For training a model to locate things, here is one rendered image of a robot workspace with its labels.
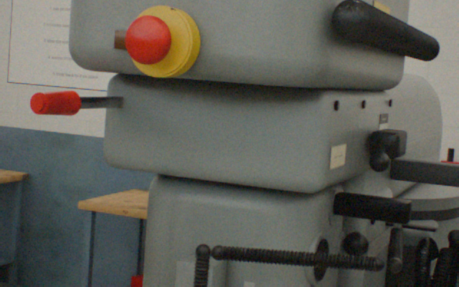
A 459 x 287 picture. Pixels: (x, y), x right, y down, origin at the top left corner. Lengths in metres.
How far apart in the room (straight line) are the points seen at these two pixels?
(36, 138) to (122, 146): 5.34
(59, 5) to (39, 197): 1.43
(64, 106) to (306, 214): 0.27
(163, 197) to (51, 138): 5.25
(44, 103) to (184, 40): 0.13
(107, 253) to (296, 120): 5.22
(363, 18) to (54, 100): 0.27
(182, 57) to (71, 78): 5.33
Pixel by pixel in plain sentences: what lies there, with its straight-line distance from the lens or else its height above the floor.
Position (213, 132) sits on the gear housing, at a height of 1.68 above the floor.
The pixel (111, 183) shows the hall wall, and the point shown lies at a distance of 5.85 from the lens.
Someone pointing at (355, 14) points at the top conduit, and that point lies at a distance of 0.68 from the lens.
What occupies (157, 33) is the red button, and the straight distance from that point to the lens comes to 0.65.
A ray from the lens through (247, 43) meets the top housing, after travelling 0.67.
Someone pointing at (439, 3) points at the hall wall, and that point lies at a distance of 5.12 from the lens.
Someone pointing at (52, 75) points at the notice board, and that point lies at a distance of 6.09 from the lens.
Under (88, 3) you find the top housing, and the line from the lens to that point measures 0.74.
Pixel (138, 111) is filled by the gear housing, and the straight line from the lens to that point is 0.82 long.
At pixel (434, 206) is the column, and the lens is 1.35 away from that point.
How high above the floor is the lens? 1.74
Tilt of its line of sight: 4 degrees down
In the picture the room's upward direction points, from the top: 4 degrees clockwise
